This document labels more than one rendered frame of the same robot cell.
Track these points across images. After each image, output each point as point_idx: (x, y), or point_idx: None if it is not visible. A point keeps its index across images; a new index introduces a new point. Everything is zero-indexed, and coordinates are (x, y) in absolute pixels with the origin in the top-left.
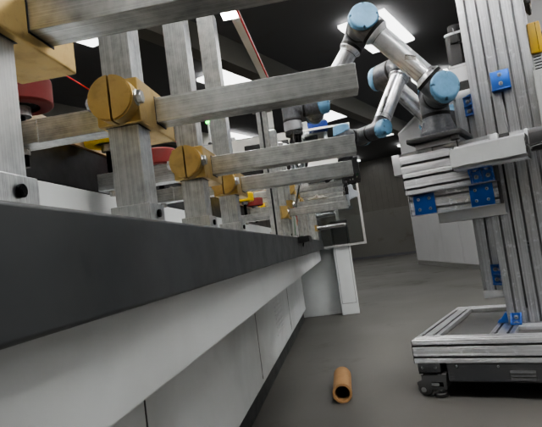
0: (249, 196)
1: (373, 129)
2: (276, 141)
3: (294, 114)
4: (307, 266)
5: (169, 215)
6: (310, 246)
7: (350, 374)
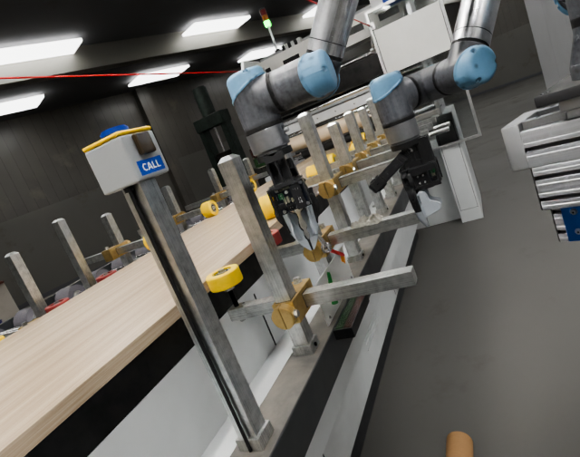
0: (228, 281)
1: (451, 75)
2: (240, 181)
3: (258, 119)
4: (393, 249)
5: None
6: (388, 234)
7: (470, 449)
